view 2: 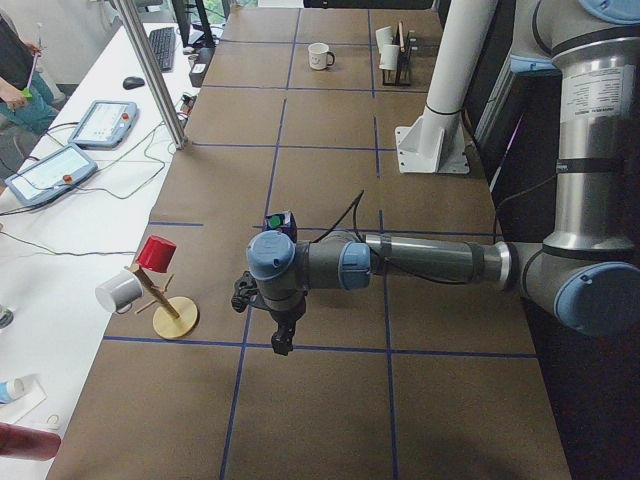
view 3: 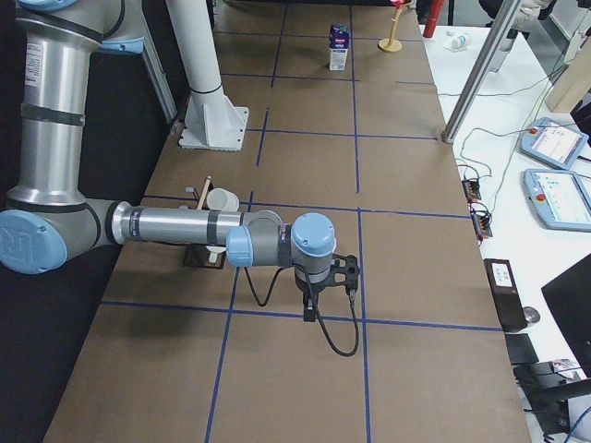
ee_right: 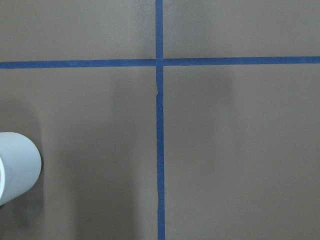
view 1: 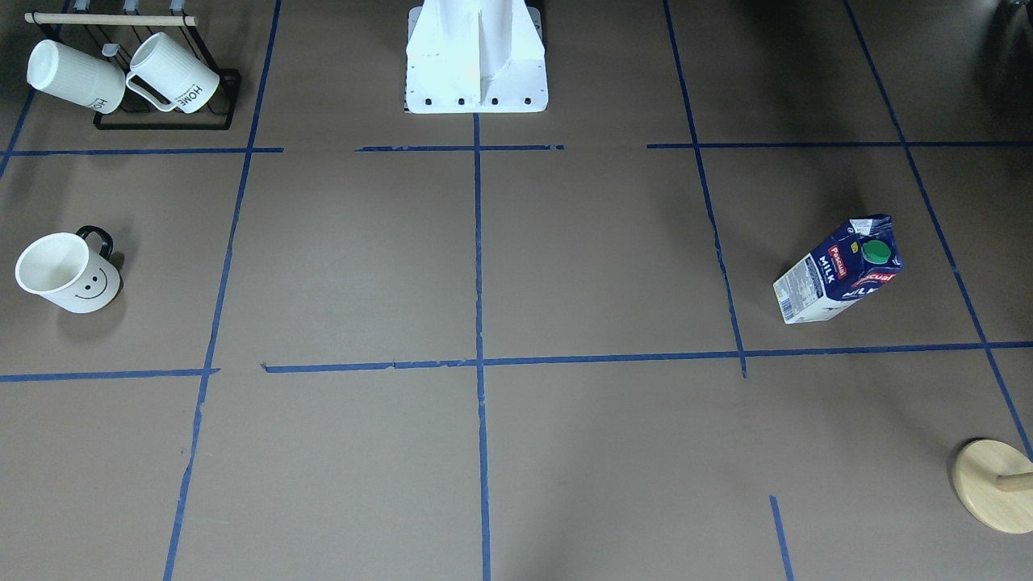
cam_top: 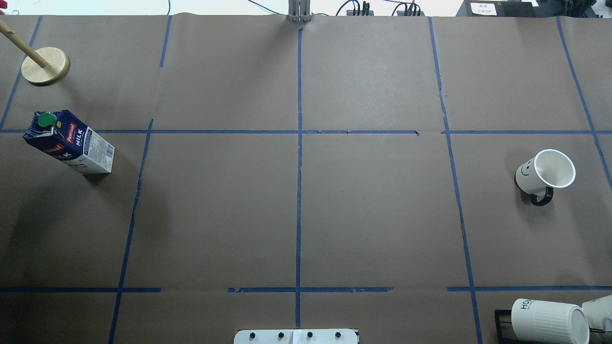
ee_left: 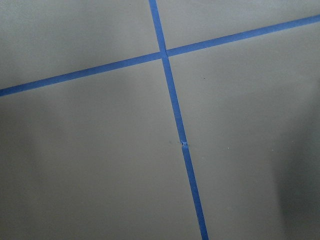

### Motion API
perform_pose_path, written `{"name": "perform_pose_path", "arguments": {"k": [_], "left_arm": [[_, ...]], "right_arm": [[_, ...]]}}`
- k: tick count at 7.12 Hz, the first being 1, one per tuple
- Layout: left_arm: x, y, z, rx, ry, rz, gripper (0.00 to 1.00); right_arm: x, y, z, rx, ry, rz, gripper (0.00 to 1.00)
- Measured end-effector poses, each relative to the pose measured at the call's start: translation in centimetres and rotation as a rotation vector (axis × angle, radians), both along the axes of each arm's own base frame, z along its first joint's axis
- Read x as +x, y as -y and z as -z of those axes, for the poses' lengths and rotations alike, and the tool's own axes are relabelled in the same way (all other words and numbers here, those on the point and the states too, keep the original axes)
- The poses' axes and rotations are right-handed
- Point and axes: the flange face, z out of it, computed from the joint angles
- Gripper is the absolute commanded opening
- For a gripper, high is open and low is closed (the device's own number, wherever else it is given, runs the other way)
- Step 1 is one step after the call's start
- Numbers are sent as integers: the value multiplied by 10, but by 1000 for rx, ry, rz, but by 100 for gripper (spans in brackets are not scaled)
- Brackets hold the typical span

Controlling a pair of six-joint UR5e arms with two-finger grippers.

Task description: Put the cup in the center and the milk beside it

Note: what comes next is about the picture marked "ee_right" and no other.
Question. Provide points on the white smiley mug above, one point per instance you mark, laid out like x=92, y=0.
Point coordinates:
x=20, y=165

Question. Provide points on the brown paper table mat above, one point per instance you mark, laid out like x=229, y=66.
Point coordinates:
x=241, y=142

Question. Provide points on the long blue tape strip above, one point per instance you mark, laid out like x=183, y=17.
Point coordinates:
x=160, y=120

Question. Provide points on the crossing blue tape strip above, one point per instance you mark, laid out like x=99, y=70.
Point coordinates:
x=166, y=62

